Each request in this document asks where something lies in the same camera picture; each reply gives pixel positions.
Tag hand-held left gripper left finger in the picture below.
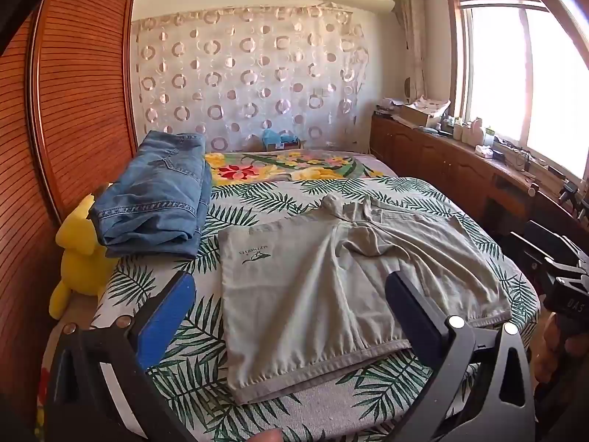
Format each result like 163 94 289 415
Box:
46 271 198 442

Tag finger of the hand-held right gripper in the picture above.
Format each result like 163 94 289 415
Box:
525 220 585 263
510 232 576 284

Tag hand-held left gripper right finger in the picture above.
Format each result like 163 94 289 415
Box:
384 269 537 442

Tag grey polo shirt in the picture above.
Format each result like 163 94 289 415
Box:
216 193 514 403

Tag palm leaf bedspread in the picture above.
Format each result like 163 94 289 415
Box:
34 176 541 442

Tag yellow plush toy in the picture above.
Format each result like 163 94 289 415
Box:
48 183 121 320

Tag folded blue jeans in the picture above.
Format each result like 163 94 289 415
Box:
88 131 213 259

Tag long wooden cabinet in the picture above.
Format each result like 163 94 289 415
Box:
370 114 589 259

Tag wooden framed window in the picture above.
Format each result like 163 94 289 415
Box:
444 0 589 185

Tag cardboard box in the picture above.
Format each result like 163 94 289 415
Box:
400 104 442 129

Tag floral pillow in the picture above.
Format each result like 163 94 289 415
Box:
203 150 385 187

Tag blue plastic bag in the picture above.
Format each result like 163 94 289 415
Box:
261 130 300 148

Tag circle patterned curtain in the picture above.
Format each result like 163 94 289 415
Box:
131 4 371 154

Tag beige window curtain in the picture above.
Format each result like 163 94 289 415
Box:
396 0 426 104

